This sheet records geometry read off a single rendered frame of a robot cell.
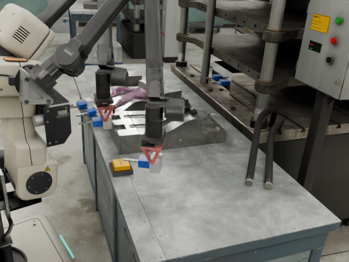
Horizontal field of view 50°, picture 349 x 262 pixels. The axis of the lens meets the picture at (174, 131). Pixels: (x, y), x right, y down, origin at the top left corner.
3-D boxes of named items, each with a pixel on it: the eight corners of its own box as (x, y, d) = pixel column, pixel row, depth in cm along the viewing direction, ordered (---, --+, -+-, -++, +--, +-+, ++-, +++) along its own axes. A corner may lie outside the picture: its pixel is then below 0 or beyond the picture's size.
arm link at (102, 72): (97, 66, 149) (93, 70, 144) (114, 68, 148) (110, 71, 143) (98, 83, 152) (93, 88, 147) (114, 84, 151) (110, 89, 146)
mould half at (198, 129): (119, 155, 158) (119, 126, 152) (108, 129, 180) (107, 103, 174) (224, 142, 174) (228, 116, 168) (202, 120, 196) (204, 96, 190)
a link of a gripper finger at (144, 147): (164, 157, 129) (164, 133, 125) (160, 168, 123) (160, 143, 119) (145, 155, 130) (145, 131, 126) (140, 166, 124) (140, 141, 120)
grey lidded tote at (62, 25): (49, 33, 748) (48, 16, 734) (50, 29, 785) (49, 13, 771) (80, 33, 761) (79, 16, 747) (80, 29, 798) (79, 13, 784)
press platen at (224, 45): (259, 119, 184) (266, 85, 176) (173, 54, 293) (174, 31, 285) (387, 106, 211) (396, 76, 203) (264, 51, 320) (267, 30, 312)
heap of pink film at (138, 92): (117, 109, 188) (117, 94, 184) (101, 98, 200) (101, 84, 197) (159, 100, 202) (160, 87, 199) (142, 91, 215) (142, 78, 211)
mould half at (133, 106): (99, 127, 181) (98, 106, 177) (77, 109, 200) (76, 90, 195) (180, 108, 209) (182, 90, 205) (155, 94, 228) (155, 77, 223)
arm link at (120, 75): (104, 62, 155) (99, 51, 147) (132, 64, 154) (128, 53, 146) (99, 88, 151) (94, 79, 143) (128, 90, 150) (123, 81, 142)
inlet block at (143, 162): (122, 169, 128) (121, 155, 126) (125, 162, 133) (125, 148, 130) (159, 173, 127) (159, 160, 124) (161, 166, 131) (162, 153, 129)
